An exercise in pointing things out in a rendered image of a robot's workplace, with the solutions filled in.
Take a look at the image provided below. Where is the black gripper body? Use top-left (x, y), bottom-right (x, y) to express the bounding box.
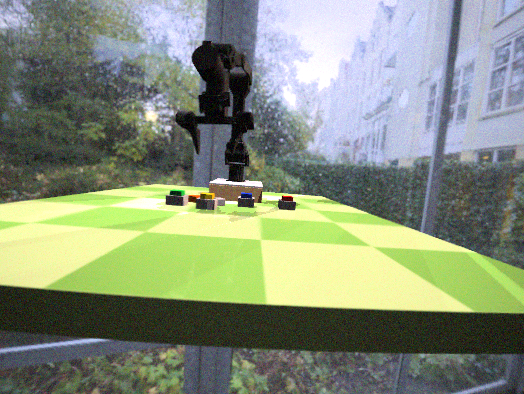
top-left (175, 87), bottom-right (254, 130)

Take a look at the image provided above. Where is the blue button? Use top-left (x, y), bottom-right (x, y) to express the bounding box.
top-left (237, 193), bottom-right (254, 208)

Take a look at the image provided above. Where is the yellow button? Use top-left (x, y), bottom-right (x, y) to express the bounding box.
top-left (195, 193), bottom-right (218, 210)

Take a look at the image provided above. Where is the red button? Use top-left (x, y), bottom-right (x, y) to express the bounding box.
top-left (278, 195), bottom-right (296, 210)

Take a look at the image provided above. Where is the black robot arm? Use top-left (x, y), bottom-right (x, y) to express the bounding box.
top-left (191, 40), bottom-right (253, 182)

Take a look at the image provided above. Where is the green button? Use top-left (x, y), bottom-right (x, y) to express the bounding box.
top-left (165, 190), bottom-right (188, 206)

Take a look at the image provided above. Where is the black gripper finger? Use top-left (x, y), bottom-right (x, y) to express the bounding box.
top-left (231, 123), bottom-right (247, 155)
top-left (182, 123), bottom-right (200, 155)

